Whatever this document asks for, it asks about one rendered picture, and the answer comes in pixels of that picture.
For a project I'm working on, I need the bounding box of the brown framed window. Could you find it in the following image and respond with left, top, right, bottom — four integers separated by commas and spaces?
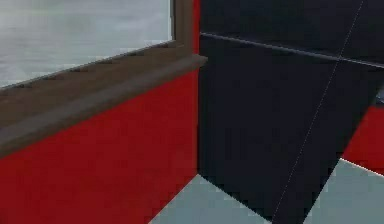
0, 0, 209, 158

